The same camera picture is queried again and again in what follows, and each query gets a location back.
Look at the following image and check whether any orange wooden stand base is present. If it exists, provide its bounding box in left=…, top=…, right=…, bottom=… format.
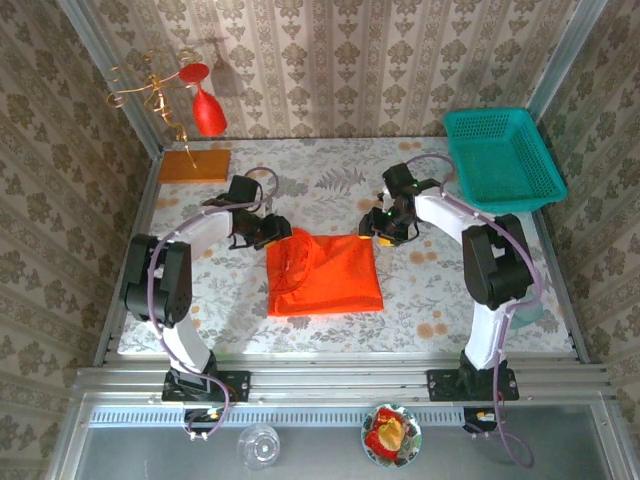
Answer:
left=157, top=149, right=232, bottom=185

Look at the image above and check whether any patterned plate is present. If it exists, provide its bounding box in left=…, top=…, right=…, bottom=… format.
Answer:
left=360, top=403, right=423, bottom=469

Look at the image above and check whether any yellow toy fruit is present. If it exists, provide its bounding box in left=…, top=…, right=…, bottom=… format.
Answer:
left=377, top=418, right=407, bottom=449

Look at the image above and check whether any pale green translucent cup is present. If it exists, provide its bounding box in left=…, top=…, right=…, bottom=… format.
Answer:
left=507, top=299, right=544, bottom=331

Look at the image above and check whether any aluminium side rail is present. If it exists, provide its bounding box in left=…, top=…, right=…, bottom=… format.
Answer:
left=532, top=207, right=590, bottom=364
left=93, top=149, right=164, bottom=366

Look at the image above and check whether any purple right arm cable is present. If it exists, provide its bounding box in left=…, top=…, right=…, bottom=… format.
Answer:
left=404, top=153, right=544, bottom=469

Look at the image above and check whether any orange t-shirt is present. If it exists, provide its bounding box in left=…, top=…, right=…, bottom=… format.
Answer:
left=265, top=227, right=385, bottom=318

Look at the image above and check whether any slotted grey cable duct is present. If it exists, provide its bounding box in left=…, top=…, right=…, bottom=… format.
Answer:
left=88, top=405, right=466, bottom=427

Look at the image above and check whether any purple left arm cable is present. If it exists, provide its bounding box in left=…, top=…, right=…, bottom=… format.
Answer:
left=147, top=167, right=281, bottom=444

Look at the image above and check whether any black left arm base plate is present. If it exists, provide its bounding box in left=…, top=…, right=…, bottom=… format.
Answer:
left=162, top=369, right=251, bottom=403

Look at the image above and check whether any aluminium frame post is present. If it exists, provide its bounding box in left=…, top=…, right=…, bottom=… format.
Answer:
left=58, top=0, right=164, bottom=156
left=527, top=0, right=609, bottom=126

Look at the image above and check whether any aluminium mounting rail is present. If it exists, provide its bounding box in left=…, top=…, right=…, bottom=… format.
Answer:
left=74, top=352, right=619, bottom=406

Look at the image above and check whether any black base connector box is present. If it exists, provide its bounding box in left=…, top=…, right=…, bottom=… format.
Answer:
left=182, top=407, right=226, bottom=425
left=462, top=407, right=501, bottom=435

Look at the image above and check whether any floral print tablecloth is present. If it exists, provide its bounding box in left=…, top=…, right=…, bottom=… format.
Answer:
left=117, top=137, right=574, bottom=356

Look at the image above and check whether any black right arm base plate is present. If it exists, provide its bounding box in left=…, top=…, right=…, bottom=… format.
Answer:
left=426, top=368, right=520, bottom=403

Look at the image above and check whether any clear drinking glass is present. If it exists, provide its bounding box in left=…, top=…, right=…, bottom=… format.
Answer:
left=237, top=423, right=282, bottom=471

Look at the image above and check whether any teal plastic basket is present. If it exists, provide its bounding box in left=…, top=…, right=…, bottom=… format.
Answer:
left=443, top=107, right=570, bottom=213

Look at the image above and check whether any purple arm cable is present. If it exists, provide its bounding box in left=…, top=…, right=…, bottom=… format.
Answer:
left=147, top=167, right=281, bottom=444
left=404, top=153, right=544, bottom=469

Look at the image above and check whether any red wine glass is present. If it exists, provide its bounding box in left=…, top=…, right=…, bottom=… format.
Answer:
left=178, top=62, right=229, bottom=138

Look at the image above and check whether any red toy fruit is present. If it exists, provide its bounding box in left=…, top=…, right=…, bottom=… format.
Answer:
left=374, top=407, right=409, bottom=426
left=363, top=429, right=401, bottom=461

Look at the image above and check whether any gold wire glass stand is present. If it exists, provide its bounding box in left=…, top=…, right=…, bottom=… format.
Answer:
left=105, top=48, right=201, bottom=171

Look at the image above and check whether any grey metal shelf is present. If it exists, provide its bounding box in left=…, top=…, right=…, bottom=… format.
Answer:
left=47, top=392, right=624, bottom=480

